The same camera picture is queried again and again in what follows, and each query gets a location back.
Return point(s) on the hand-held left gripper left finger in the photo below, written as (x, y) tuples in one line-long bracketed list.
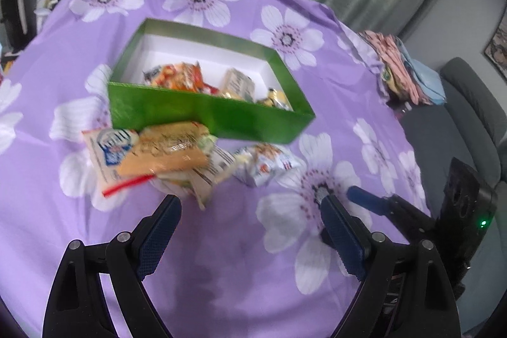
[(158, 239)]

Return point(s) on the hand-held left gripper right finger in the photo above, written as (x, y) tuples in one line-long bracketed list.
[(344, 239)]

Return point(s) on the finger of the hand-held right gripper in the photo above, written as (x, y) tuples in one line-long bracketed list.
[(366, 199)]

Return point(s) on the beige orange snack packet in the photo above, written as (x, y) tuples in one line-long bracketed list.
[(166, 152)]

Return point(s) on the white green snack packet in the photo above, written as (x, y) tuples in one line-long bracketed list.
[(214, 167)]

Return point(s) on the white red-edged snack packet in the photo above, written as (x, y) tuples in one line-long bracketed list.
[(107, 152)]

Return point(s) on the white nut print snack packet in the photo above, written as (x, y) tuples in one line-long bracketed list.
[(265, 163)]

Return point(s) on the green cardboard box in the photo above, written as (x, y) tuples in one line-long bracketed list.
[(178, 108)]

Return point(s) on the yellow snack packet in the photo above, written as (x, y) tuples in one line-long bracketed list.
[(277, 98)]

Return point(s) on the purple floral cloth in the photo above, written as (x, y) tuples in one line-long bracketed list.
[(222, 243)]

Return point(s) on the grey sofa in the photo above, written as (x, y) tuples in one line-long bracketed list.
[(435, 140)]

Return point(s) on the yellow patterned folded cloth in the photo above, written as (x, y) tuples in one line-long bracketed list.
[(392, 80)]

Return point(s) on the light blue folded cloth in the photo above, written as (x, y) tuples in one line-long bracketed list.
[(427, 80)]

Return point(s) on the folded clothes pile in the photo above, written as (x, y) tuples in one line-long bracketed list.
[(390, 53)]

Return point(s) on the framed wall picture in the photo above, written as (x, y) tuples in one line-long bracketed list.
[(498, 45)]

